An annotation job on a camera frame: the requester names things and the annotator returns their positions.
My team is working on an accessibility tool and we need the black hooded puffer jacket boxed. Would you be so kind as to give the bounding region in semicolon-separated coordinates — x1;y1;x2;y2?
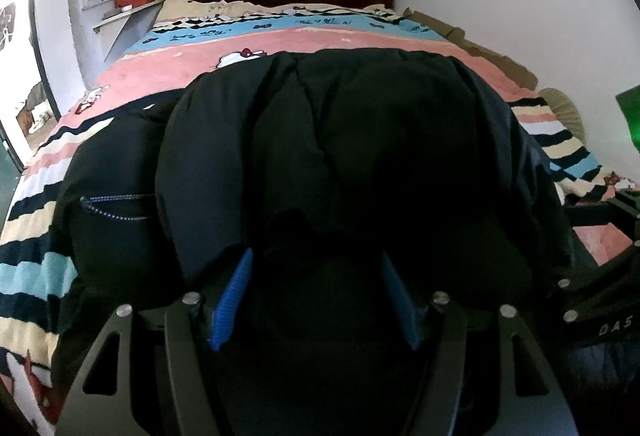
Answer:
50;46;581;436

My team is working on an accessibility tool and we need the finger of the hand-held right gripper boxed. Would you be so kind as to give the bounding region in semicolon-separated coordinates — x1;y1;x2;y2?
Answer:
552;273;585;325
611;191;640;223

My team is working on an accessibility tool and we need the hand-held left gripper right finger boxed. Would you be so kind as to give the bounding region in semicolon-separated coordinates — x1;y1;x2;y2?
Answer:
381;251;580;436

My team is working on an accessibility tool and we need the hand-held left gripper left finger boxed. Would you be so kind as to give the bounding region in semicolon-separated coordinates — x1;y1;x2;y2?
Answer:
54;247;256;436

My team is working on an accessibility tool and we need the beige woven fan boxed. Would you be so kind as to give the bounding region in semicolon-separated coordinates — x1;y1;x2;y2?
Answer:
537;87;586;141

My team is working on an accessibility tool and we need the dark clothes pile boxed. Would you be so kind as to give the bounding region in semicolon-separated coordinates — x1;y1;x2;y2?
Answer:
15;83;53;134

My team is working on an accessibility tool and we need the dark door frame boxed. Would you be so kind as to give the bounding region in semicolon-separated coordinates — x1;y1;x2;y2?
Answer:
27;0;63;121

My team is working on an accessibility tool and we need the striped cartoon cat blanket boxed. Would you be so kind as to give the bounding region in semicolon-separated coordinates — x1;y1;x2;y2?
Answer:
0;0;640;436

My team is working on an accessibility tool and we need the dark green door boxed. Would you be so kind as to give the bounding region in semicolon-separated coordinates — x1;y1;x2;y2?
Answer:
0;126;26;174

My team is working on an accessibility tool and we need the white bedside shelf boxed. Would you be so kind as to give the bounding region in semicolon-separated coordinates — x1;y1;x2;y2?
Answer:
92;0;163;64

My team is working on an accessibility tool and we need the blue cloth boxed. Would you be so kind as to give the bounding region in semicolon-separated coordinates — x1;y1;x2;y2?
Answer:
570;346;640;417

